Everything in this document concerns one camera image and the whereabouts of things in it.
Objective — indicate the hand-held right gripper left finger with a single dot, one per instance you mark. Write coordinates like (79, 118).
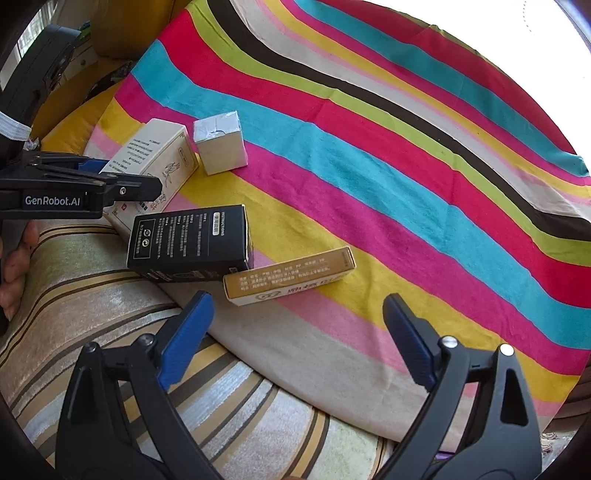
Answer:
(183, 344)

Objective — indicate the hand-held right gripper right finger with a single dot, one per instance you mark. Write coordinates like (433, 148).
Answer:
(418, 348)

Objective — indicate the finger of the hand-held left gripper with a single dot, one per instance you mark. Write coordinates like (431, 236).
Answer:
(134, 188)
(94, 165)

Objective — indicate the cream tall printed box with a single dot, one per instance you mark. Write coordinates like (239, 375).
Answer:
(159, 152)

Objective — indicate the black printed box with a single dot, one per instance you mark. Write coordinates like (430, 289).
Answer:
(189, 244)

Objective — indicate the grey cube box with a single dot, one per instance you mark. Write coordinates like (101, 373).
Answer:
(220, 145)

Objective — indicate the tan long printed box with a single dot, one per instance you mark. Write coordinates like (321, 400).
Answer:
(291, 277)

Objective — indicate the person's left hand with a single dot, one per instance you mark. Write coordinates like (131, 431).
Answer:
(16, 272)

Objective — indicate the yellow leather sofa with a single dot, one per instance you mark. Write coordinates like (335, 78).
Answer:
(115, 27)

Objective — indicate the colourful striped cloth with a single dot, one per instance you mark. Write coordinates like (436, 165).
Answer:
(369, 161)

